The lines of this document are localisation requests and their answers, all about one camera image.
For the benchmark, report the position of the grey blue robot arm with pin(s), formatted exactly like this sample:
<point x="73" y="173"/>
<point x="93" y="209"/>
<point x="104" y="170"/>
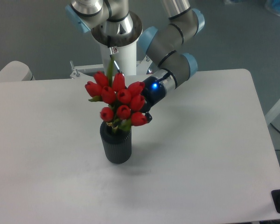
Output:
<point x="119" y="31"/>

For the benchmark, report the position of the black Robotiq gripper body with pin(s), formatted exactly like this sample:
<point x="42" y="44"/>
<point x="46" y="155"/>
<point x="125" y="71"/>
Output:
<point x="153" y="92"/>

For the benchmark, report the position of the white metal base frame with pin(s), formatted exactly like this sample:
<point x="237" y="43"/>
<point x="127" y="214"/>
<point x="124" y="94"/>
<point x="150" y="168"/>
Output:
<point x="143" y="68"/>

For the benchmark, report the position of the white furniture at right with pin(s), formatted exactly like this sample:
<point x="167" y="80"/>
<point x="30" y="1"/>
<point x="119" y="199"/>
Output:
<point x="273" y="113"/>

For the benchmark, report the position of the white rounded furniture piece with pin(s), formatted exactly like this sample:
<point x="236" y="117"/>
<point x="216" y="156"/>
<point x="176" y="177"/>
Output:
<point x="16" y="71"/>

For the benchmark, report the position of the clear bag with blue items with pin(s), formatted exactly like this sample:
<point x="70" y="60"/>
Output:
<point x="273" y="6"/>

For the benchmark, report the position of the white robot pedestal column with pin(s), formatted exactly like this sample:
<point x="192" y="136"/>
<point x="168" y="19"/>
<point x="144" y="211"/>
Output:
<point x="126" y="55"/>

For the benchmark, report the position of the dark grey ribbed vase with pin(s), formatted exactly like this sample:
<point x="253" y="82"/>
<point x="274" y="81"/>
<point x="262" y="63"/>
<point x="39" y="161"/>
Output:
<point x="117" y="147"/>

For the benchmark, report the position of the red tulip bouquet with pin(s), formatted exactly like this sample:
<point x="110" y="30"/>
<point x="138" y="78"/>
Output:
<point x="124" y="102"/>

